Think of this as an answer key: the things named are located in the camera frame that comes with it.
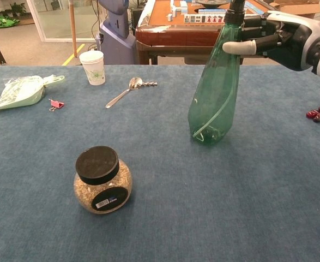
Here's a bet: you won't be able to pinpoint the green dustpan in plastic bag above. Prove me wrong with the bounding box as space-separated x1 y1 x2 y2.
0 75 65 113

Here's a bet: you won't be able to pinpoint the pink binder clip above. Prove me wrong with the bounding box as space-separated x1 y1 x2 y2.
48 98 65 112

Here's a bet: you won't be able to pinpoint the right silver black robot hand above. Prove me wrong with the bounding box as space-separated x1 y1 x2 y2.
222 10 320 73

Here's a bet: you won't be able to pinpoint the green plastic spray bottle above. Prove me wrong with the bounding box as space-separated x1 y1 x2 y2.
188 0 248 147

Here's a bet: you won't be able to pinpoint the potted green plants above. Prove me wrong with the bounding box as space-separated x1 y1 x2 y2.
0 2 27 17

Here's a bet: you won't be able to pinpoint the metal spoon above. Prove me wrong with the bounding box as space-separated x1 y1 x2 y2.
105 77 143 109

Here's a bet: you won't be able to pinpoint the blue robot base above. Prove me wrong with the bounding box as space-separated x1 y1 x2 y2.
96 0 137 66

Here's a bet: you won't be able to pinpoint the brown mahjong table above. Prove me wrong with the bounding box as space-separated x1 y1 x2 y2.
135 0 275 66

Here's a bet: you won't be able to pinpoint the white framed glass partition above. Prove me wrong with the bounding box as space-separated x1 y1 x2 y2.
26 0 100 43

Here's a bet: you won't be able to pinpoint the blue table cloth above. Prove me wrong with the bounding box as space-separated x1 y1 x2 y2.
0 64 320 262

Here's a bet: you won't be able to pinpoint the metal corkscrew spiral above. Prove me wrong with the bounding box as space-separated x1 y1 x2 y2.
137 80 158 88

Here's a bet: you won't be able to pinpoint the row of mahjong tiles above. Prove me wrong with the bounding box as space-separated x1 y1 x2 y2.
183 13 227 24

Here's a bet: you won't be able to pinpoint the stacked blue white mahjong tiles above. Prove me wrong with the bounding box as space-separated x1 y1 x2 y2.
166 0 189 22

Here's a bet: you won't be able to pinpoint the glass jar with black lid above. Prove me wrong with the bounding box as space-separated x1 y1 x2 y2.
73 146 134 215

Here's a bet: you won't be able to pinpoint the cardboard box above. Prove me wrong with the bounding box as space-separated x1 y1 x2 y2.
268 0 320 16

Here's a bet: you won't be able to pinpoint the green bag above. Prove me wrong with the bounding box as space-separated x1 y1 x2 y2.
0 15 21 30

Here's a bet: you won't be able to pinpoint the wooden pole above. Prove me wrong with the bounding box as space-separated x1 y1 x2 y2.
68 0 78 58

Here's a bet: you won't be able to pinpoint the white paper cup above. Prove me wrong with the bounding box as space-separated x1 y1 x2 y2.
79 50 106 86

